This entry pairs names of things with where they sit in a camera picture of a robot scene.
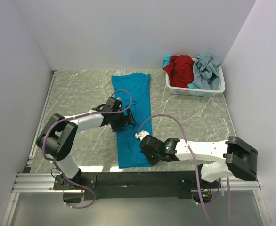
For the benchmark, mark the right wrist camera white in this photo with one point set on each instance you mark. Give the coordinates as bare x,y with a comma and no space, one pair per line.
141,135

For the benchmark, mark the grey t shirt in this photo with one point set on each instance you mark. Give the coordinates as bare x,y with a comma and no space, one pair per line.
205,70

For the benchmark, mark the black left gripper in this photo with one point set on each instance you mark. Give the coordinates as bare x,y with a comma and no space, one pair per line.
125,118

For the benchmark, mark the light blue garment in basket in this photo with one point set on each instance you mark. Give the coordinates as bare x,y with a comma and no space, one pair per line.
166,60

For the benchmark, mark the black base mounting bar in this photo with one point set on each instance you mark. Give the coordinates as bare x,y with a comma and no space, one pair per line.
106,185

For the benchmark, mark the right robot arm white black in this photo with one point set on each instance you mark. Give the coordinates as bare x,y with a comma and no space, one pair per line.
232,157

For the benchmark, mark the blue t shirt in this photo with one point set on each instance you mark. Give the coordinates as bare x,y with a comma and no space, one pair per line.
136,93

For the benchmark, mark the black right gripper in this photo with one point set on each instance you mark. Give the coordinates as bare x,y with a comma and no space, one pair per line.
146,147

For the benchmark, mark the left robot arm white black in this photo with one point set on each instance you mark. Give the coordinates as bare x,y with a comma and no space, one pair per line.
57,137

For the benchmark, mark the aluminium rail frame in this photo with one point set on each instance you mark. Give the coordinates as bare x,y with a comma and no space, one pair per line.
36,203

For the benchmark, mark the red t shirt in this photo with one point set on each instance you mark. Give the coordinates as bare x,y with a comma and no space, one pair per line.
180,71

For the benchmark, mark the white laundry basket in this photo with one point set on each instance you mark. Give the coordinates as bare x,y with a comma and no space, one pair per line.
197,92

